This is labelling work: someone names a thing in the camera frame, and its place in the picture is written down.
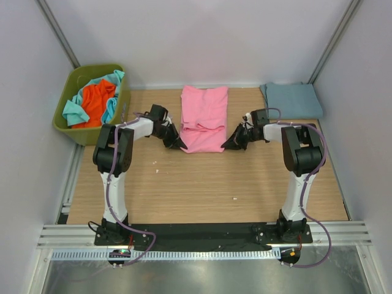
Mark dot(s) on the white slotted cable duct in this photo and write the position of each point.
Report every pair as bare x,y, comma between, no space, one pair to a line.
121,255

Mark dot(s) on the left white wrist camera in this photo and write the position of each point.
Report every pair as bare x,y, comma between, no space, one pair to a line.
167,120

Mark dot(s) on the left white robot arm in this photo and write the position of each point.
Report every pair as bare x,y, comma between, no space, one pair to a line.
113,156

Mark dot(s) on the orange t shirt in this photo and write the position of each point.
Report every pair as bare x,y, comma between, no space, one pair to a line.
99,104

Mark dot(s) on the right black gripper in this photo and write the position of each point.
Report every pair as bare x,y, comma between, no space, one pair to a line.
235,141

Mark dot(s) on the teal t shirt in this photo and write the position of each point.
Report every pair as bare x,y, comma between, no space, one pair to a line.
72,111

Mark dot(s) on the green plastic bin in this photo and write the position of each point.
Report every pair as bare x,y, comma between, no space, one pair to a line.
77,79

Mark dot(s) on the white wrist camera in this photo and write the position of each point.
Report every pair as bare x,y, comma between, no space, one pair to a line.
247,120
167,120

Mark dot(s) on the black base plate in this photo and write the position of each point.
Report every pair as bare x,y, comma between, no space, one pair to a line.
229,237

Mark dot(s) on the folded grey-blue t shirt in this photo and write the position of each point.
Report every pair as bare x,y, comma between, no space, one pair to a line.
295,101

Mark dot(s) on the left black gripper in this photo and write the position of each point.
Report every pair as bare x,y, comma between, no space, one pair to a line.
175,142

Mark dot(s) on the aluminium frame rail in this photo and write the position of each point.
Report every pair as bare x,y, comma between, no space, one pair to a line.
342,233

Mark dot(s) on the pink t shirt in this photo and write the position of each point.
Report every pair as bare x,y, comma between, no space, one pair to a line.
203,126

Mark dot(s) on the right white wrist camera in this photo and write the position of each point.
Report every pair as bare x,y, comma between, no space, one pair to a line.
247,120

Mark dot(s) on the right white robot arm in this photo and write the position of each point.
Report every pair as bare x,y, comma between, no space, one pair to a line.
304,153

